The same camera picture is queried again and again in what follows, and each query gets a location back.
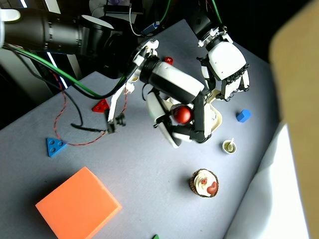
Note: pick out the orange box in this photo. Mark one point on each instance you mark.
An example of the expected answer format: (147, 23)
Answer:
(77, 204)

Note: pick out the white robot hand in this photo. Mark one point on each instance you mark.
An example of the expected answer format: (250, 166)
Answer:
(174, 82)
(225, 63)

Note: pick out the toy cupcake with cream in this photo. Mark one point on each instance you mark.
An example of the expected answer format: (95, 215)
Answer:
(204, 184)

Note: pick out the red triangle block with holes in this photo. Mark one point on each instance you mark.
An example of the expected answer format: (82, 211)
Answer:
(101, 107)

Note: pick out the cream plastic dustpan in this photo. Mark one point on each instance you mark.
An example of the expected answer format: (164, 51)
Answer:
(215, 122)

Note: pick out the blue hexagon block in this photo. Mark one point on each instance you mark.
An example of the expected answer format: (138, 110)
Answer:
(243, 116)

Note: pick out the cream brush with grey bristles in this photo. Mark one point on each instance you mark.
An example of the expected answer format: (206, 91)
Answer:
(184, 115)

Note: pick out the grey tablecloth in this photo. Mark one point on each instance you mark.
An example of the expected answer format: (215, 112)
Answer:
(149, 169)

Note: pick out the red cylinder with white cross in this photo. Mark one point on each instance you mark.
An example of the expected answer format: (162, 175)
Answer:
(169, 59)

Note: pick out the green triangle block with holes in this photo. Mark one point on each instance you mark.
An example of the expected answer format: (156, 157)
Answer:
(156, 237)

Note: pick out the small bowl with yellow fruit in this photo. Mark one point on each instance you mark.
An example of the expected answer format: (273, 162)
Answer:
(135, 79)

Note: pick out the blue triangle block with holes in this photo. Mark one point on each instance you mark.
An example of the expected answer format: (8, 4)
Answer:
(54, 147)

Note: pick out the brown cardboard panel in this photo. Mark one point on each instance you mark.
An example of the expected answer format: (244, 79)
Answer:
(299, 87)

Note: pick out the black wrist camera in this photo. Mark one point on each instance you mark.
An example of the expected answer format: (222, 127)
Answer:
(119, 120)

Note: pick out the small bowl with green soup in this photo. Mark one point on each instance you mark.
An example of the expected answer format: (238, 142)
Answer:
(229, 147)

